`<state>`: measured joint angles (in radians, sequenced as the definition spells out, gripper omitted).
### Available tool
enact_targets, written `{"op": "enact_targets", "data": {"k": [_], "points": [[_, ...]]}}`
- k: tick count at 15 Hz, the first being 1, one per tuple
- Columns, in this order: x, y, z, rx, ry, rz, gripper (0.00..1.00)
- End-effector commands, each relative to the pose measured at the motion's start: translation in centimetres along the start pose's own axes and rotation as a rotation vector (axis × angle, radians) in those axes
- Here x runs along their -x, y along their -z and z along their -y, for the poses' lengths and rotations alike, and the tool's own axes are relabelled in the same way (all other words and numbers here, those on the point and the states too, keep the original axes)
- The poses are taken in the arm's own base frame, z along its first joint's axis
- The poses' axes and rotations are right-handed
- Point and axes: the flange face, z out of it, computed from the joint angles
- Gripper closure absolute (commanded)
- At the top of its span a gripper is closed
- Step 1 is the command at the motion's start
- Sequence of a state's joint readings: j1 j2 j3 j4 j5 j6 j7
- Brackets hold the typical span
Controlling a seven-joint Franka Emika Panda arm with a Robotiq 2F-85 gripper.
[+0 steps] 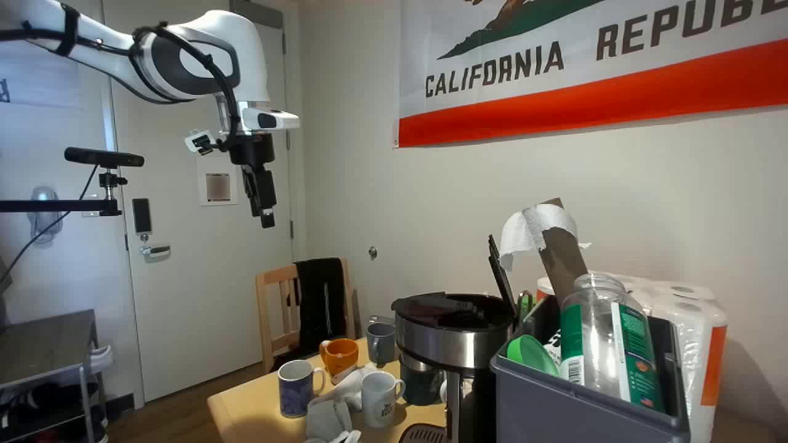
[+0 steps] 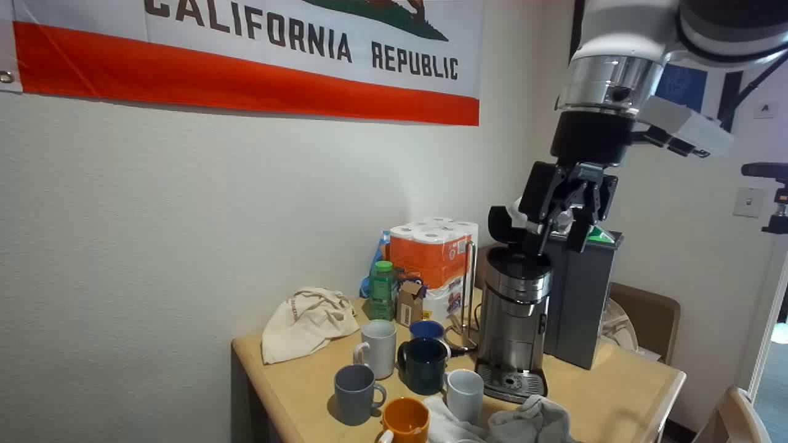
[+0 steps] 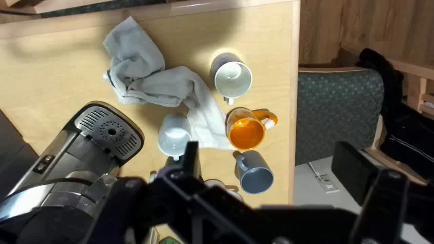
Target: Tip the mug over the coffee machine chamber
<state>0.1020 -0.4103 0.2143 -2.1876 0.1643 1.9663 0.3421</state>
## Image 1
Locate blue patterned mug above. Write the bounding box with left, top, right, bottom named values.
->
left=277, top=356, right=327, bottom=418

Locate green plastic bottle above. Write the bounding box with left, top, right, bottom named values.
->
left=515, top=291, right=538, bottom=324

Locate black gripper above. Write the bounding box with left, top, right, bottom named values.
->
left=225, top=132, right=279, bottom=231

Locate silver door handle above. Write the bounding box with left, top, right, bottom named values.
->
left=142, top=242, right=172, bottom=266

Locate California Republic flag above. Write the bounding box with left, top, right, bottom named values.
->
left=398, top=0, right=788, bottom=149

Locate light wooden chair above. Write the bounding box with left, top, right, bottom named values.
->
left=254, top=260, right=361, bottom=372

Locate grey plastic bin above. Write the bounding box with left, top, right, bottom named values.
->
left=490, top=293, right=692, bottom=443

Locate black stereo camera bar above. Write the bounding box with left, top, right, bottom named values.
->
left=62, top=144, right=149, bottom=170

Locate dark grey mug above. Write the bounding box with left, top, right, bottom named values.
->
left=366, top=317, right=400, bottom=367

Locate small portrait picture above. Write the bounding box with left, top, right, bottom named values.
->
left=199, top=168, right=236, bottom=206

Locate white mug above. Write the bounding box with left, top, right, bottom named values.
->
left=361, top=368, right=407, bottom=430

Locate white paper strip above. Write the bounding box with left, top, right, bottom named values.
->
left=501, top=201, right=592, bottom=274

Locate dark green mug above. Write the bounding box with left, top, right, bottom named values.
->
left=400, top=352, right=447, bottom=407

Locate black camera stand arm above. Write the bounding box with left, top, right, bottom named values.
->
left=0, top=168, right=132, bottom=218

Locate metal shelf cart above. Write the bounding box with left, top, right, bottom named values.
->
left=0, top=308, right=113, bottom=443

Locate black door keypad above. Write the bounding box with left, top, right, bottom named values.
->
left=132, top=196, right=156, bottom=237

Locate clear jar green label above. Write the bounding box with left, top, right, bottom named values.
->
left=559, top=270, right=665, bottom=413

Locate white door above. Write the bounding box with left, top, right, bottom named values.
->
left=102, top=0, right=298, bottom=409

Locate green plastic item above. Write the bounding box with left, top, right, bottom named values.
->
left=504, top=333, right=569, bottom=381

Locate orange mug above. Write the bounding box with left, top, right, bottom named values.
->
left=319, top=338, right=363, bottom=378

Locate black jacket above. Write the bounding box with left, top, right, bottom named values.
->
left=293, top=256, right=351, bottom=355

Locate brown cardboard piece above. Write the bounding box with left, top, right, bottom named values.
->
left=539, top=195, right=593, bottom=304

